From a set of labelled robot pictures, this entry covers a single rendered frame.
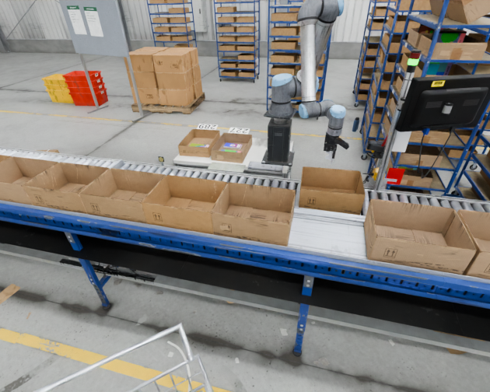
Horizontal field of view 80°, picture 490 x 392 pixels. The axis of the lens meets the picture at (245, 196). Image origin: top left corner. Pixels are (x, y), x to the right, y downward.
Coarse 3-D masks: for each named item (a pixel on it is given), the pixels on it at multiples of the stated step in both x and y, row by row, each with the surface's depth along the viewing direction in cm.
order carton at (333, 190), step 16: (304, 176) 210; (320, 176) 207; (336, 176) 205; (352, 176) 202; (304, 192) 184; (320, 192) 181; (336, 192) 179; (352, 192) 206; (320, 208) 188; (336, 208) 186; (352, 208) 183
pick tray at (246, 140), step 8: (224, 136) 278; (232, 136) 277; (240, 136) 274; (248, 136) 272; (216, 144) 260; (224, 144) 276; (248, 144) 259; (216, 152) 247; (224, 152) 245; (232, 152) 243; (240, 152) 241; (216, 160) 251; (224, 160) 249; (232, 160) 247; (240, 160) 245
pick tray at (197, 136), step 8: (192, 136) 287; (200, 136) 289; (208, 136) 287; (216, 136) 272; (184, 144) 270; (208, 144) 277; (184, 152) 258; (192, 152) 257; (200, 152) 255; (208, 152) 254
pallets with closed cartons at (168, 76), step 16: (144, 48) 582; (160, 48) 577; (176, 48) 572; (192, 48) 567; (144, 64) 536; (160, 64) 526; (176, 64) 521; (192, 64) 560; (144, 80) 554; (160, 80) 544; (176, 80) 539; (192, 80) 572; (144, 96) 574; (160, 96) 561; (176, 96) 557; (192, 96) 584; (160, 112) 574
